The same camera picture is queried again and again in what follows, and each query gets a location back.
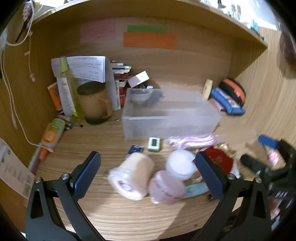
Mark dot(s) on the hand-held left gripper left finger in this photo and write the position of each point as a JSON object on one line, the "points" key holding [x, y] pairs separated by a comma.
{"points": [[87, 176]]}

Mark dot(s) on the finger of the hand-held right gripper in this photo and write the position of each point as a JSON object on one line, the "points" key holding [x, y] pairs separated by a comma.
{"points": [[252, 162], [268, 141]]}

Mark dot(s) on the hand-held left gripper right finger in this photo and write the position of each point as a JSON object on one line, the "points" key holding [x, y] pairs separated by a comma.
{"points": [[208, 176]]}

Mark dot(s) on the red gold ornament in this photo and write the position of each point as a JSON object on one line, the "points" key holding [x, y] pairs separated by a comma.
{"points": [[217, 158]]}

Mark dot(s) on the white round plastic container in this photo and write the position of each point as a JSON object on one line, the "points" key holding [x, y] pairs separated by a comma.
{"points": [[181, 162]]}

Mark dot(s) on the pink plastic jar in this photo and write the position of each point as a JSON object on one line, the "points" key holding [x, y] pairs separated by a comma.
{"points": [[166, 187]]}

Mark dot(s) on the white tape roll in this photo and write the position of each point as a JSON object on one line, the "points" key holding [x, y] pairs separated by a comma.
{"points": [[131, 176]]}

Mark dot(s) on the clear plastic storage bin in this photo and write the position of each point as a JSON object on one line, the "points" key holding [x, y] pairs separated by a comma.
{"points": [[171, 113]]}

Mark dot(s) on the pale blue paper strip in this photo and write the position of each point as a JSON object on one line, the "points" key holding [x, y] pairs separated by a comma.
{"points": [[196, 190]]}

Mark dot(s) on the orange green tube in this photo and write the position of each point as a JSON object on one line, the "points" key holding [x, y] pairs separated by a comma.
{"points": [[52, 136]]}

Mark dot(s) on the small dark metal items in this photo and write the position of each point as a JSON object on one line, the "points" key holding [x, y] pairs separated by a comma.
{"points": [[71, 125]]}

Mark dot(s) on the small blue packet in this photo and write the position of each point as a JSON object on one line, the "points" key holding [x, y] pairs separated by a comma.
{"points": [[135, 149]]}

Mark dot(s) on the blue zip pouch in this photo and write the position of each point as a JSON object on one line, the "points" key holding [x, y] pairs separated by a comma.
{"points": [[227, 102]]}

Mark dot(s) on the orange black round case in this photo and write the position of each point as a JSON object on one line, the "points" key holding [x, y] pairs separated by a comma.
{"points": [[233, 91]]}

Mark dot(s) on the green white mahjong tile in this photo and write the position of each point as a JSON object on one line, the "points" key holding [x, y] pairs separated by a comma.
{"points": [[154, 144]]}

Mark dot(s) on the brown ceramic mug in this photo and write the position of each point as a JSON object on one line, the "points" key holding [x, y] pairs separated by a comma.
{"points": [[94, 102]]}

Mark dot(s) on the printed paper receipt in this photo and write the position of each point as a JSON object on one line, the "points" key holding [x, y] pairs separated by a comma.
{"points": [[13, 169]]}

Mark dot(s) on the cream eraser stick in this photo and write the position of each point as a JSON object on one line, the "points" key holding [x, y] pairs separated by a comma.
{"points": [[207, 88]]}

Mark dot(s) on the printed white leaflet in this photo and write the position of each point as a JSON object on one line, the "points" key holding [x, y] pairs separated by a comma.
{"points": [[63, 97]]}

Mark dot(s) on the orange snack packet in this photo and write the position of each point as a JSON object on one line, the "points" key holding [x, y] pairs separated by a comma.
{"points": [[54, 96]]}

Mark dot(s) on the yellow green bottle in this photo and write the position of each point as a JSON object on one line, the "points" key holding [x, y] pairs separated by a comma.
{"points": [[69, 85]]}

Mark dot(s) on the small grey bowl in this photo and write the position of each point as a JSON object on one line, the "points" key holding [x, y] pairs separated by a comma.
{"points": [[140, 95]]}

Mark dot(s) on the handwritten paper note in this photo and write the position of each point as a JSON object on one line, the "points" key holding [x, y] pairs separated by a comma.
{"points": [[85, 67]]}

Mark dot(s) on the small white box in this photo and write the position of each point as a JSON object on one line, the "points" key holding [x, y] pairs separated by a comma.
{"points": [[138, 78]]}

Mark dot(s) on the stack of small books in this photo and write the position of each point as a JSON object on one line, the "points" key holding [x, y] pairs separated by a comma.
{"points": [[120, 69]]}

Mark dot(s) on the pink sticky note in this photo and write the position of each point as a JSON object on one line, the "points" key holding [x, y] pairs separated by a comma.
{"points": [[98, 31]]}

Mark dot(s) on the orange sticky note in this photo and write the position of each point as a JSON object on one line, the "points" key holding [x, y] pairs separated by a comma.
{"points": [[149, 40]]}

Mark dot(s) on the green sticky note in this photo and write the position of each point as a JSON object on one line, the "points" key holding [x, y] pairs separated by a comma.
{"points": [[146, 29]]}

